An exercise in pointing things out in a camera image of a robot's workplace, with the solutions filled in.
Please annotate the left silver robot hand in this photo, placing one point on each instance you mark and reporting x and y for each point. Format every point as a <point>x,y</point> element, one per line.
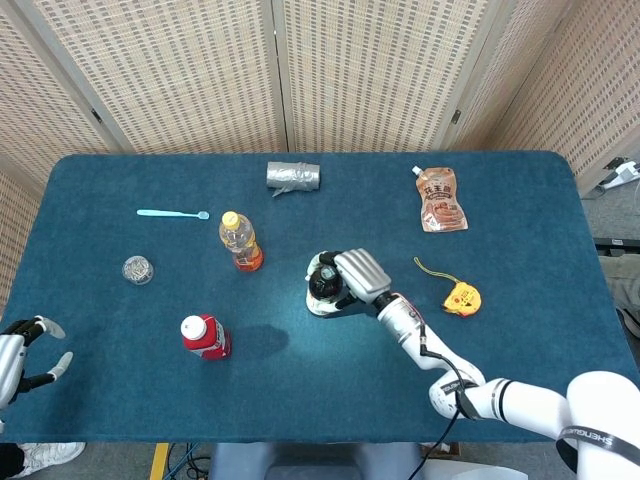
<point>11,360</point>

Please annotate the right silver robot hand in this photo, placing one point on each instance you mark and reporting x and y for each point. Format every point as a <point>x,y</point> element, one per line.
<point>365,275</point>

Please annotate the dark tea bottle black cap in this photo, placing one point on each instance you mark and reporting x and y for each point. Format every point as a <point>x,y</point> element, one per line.
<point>324,287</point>

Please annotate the red juice bottle white cap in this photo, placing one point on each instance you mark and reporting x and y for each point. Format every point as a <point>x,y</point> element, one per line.
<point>215,340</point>

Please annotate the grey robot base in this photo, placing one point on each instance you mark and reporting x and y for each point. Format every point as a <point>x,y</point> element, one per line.
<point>310,462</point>

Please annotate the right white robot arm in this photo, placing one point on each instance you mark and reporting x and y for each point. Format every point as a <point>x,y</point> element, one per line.
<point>525,400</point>

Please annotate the yellow tape measure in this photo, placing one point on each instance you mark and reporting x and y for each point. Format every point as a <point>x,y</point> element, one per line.
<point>462,299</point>

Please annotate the blue felt table cover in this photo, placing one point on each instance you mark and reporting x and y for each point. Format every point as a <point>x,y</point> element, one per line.
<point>350,375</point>

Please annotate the white sneaker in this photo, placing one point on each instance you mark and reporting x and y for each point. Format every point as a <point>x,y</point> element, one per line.
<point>52,455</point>

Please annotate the brown spout pouch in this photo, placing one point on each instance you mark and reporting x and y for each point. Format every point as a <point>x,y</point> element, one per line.
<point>442,205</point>

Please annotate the grey tape-wrapped roll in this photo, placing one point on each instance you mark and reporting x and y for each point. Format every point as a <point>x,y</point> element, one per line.
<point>295,176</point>

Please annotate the orange drink bottle yellow cap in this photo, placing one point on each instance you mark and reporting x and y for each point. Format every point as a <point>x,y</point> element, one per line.
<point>240,240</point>

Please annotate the clear cup of metal clips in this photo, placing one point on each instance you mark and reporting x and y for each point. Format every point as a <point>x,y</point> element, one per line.
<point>137,270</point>

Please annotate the black screen hinge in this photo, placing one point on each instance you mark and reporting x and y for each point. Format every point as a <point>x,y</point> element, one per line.
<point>456,117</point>
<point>97,116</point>

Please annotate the brown cardboard box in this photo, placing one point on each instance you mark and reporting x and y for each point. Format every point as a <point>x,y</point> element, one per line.
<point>442,449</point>

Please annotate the woven folding screen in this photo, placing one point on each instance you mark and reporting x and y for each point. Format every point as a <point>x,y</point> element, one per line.
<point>375,75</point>

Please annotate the light blue toothbrush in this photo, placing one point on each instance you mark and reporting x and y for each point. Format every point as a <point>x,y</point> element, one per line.
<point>165,213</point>

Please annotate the white power strip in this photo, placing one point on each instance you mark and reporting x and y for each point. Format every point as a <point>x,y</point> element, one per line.
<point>625,172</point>

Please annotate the black metal frame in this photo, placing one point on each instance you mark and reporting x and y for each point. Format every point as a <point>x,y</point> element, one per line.
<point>617,243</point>

